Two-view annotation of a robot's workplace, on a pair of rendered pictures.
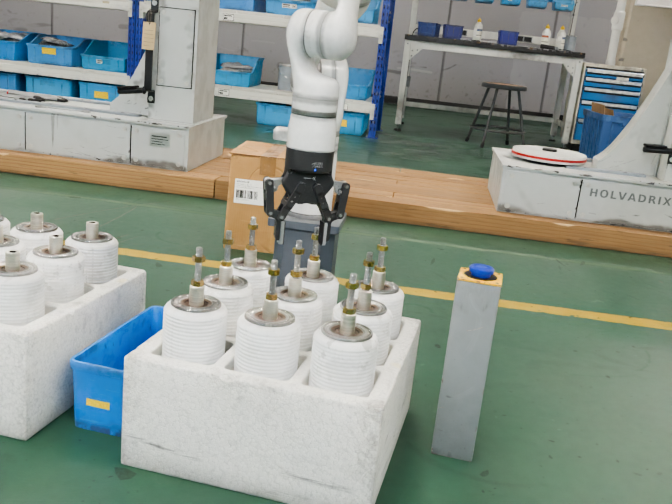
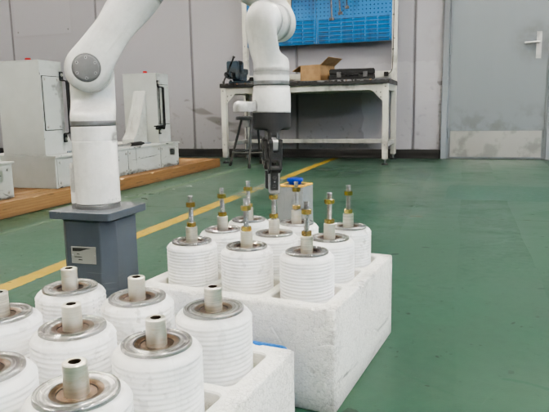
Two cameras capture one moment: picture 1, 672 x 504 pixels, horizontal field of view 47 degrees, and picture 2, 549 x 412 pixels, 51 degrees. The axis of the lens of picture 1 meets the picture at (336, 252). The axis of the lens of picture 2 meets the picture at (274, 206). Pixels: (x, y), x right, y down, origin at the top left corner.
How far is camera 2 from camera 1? 1.51 m
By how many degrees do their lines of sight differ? 75
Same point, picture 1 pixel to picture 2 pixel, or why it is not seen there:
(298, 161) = (287, 121)
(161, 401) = (346, 332)
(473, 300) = (307, 197)
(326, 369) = (367, 250)
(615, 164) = not seen: outside the picture
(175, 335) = (329, 276)
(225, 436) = (363, 330)
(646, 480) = not seen: hidden behind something
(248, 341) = (349, 254)
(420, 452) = not seen: hidden behind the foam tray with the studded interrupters
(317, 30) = (288, 17)
